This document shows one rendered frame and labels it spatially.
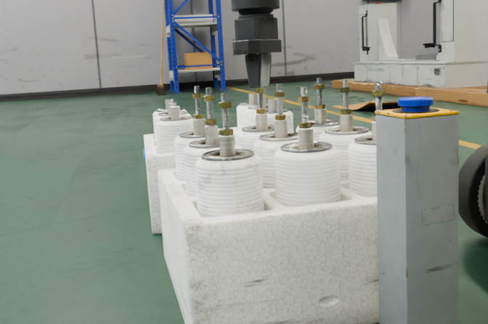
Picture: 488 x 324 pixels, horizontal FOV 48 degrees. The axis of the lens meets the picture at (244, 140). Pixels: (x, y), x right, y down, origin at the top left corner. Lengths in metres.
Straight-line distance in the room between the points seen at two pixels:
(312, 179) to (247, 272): 0.16
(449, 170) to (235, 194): 0.27
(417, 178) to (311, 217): 0.17
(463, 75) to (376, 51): 1.42
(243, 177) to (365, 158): 0.19
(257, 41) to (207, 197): 0.33
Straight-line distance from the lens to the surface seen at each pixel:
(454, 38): 4.17
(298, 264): 0.77
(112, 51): 7.09
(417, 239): 0.67
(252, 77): 1.00
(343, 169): 0.93
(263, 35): 0.99
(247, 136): 1.00
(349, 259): 0.79
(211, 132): 0.88
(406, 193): 0.65
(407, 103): 0.66
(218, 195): 0.75
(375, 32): 5.43
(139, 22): 7.11
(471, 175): 1.13
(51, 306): 0.99
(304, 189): 0.77
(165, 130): 1.27
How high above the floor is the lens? 0.39
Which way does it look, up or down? 9 degrees down
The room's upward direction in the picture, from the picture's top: 3 degrees counter-clockwise
